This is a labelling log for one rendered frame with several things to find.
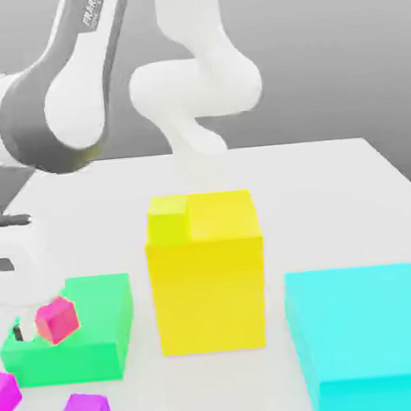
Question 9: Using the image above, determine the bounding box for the small magenta cube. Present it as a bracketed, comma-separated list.
[0, 369, 25, 411]

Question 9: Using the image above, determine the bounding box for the small red cube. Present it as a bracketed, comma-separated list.
[33, 294, 82, 348]

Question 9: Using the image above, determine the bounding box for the large cyan box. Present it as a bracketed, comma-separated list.
[280, 261, 411, 411]

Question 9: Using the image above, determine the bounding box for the small yellow cube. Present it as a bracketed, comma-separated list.
[143, 194, 193, 247]

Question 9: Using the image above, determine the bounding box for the large yellow box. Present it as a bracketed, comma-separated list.
[140, 187, 274, 359]

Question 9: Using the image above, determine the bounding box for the large green box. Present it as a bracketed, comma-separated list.
[0, 272, 141, 392]

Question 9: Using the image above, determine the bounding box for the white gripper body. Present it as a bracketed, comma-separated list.
[0, 271, 69, 321]

